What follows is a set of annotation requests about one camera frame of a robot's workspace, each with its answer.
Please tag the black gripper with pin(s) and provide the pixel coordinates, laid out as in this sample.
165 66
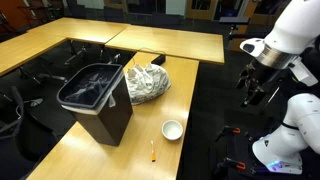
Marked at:
260 75

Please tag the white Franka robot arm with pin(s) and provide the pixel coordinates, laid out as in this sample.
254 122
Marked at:
293 133

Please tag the white ceramic bowl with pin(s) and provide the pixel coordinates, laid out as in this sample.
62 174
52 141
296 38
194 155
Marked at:
172 129

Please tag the black power adapter box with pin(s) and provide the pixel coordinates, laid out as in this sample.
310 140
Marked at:
158 59

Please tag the white crumpled plastic bag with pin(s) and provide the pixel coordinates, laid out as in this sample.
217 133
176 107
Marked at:
146 83

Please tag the orange marker pen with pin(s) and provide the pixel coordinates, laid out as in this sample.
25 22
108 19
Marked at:
152 151

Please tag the black trash bin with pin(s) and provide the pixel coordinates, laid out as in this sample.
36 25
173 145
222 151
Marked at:
100 100

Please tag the black office chair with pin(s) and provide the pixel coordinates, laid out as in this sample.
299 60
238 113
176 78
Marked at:
16 133

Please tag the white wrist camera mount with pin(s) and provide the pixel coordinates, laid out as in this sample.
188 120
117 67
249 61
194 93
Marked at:
303 71

